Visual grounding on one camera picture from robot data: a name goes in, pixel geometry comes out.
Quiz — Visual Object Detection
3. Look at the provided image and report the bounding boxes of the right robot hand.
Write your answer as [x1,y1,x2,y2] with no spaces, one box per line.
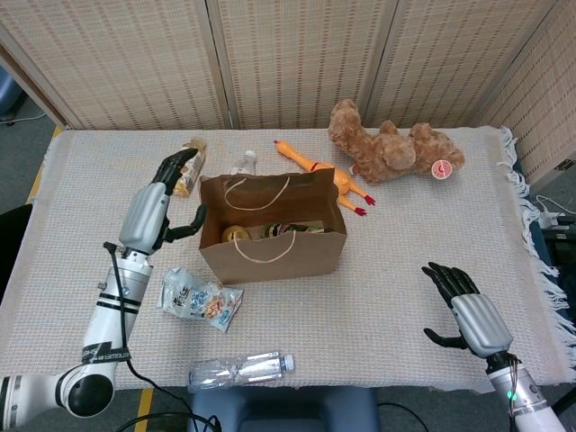
[421,262,514,359]

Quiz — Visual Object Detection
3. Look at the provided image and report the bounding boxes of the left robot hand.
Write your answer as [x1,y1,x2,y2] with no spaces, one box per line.
[117,147,208,258]

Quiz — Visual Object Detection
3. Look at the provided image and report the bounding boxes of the yellow pear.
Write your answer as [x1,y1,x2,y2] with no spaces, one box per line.
[223,224,251,243]

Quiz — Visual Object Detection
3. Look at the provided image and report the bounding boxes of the silver snack packet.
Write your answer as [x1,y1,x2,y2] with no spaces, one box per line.
[156,266,245,334]

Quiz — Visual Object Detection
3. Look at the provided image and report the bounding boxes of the brown snack packet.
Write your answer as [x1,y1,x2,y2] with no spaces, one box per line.
[287,219,337,234]

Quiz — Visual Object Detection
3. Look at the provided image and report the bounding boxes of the transparent plastic water bottle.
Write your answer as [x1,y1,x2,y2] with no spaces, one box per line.
[187,353,296,393]

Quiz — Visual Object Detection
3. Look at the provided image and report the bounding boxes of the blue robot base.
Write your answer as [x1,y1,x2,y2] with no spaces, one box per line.
[186,385,379,432]

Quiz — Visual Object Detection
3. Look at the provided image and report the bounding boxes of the amber tea bottle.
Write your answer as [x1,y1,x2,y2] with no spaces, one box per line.
[173,138,208,198]

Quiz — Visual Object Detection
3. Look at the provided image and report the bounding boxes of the clear bottle with white cap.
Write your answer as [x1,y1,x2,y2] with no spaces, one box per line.
[231,150,258,175]

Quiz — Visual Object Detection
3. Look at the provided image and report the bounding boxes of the brown paper shopping bag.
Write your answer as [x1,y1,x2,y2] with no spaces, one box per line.
[199,166,348,285]

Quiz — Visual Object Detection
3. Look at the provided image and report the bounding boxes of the beige woven tablecloth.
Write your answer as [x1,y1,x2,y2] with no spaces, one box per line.
[0,125,576,392]

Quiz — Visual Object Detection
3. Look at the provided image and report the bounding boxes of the black furniture piece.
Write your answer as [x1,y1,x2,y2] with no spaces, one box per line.
[0,204,35,302]

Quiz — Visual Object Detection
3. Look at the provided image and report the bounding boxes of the woven folding screen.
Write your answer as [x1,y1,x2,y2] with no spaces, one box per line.
[0,0,576,185]

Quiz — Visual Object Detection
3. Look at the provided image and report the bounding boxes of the blue office chair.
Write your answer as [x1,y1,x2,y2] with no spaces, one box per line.
[0,67,23,125]

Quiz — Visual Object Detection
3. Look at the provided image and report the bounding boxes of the brown teddy bear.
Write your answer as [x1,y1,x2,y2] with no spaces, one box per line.
[327,99,466,185]

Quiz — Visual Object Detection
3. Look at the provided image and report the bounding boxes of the yellow rubber chicken toy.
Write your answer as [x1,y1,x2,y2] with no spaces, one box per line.
[272,139,377,217]

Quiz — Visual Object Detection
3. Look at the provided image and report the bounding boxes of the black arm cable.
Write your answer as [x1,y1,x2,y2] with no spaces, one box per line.
[103,241,221,432]

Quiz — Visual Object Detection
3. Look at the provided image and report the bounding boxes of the black floor cable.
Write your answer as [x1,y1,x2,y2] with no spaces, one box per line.
[376,401,428,432]

